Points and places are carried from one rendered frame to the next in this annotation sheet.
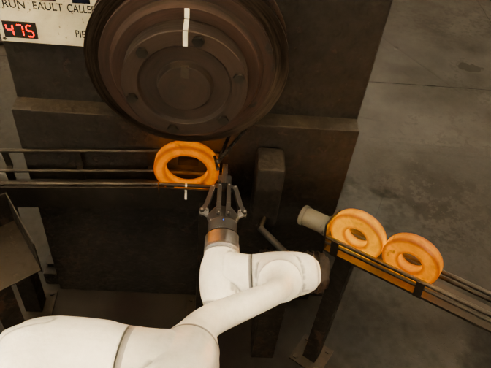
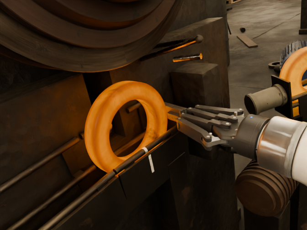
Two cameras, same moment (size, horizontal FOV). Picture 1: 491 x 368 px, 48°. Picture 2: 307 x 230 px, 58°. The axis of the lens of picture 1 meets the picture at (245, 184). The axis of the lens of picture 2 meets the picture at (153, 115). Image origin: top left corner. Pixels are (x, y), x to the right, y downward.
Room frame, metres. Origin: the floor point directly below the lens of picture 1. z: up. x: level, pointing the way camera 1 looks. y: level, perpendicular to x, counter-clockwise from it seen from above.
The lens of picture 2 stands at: (0.69, 0.42, 0.99)
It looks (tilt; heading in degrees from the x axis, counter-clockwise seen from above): 24 degrees down; 323
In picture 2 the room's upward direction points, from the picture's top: 11 degrees counter-clockwise
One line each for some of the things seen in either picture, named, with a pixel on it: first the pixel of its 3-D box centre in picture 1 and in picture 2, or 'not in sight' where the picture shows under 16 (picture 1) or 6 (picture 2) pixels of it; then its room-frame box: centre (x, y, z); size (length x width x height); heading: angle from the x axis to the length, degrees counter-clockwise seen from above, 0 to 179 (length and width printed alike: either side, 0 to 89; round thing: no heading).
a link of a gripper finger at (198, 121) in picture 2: (218, 201); (203, 125); (1.01, 0.07, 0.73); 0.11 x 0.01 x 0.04; 7
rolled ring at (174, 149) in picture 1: (186, 168); (129, 128); (1.11, 0.17, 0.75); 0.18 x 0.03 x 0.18; 94
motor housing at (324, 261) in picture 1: (282, 306); (272, 228); (1.00, -0.17, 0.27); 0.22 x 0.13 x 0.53; 95
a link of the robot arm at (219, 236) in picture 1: (221, 244); (282, 145); (0.87, 0.04, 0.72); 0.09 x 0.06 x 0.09; 95
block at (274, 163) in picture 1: (266, 187); (198, 111); (1.14, -0.06, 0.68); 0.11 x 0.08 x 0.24; 5
